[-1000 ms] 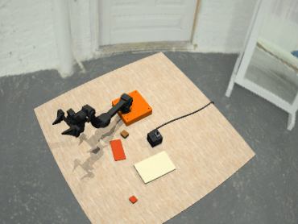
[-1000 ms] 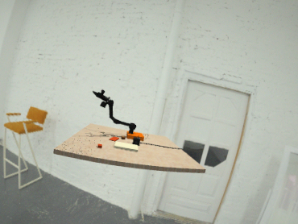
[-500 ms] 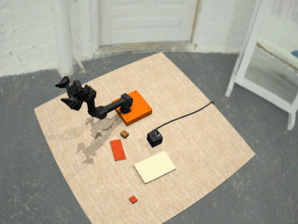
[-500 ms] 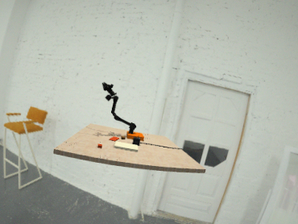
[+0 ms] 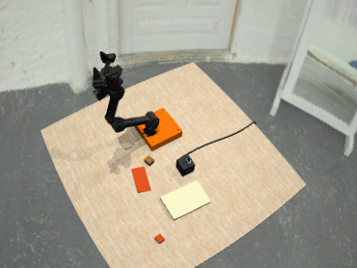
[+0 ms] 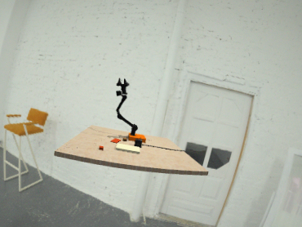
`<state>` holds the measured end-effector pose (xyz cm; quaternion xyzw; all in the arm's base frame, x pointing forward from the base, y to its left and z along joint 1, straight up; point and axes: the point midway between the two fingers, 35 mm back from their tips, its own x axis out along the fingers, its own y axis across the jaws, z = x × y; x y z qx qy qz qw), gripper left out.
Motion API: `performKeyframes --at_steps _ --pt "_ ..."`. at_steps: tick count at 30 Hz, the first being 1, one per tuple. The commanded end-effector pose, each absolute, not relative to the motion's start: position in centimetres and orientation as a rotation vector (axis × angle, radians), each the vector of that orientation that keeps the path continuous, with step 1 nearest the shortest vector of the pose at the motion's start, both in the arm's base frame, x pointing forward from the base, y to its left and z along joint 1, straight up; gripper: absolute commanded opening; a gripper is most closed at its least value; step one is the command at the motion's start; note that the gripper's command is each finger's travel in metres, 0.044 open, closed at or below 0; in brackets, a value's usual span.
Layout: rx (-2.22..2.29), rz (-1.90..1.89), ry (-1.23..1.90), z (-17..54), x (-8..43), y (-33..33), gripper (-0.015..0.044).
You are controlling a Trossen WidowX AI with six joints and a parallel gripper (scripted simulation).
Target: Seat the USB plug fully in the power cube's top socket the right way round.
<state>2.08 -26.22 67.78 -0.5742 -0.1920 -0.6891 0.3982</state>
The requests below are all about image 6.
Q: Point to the orange-red flat rectangular block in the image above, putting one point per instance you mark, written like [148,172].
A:
[115,140]

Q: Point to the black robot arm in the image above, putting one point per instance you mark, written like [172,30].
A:
[120,93]

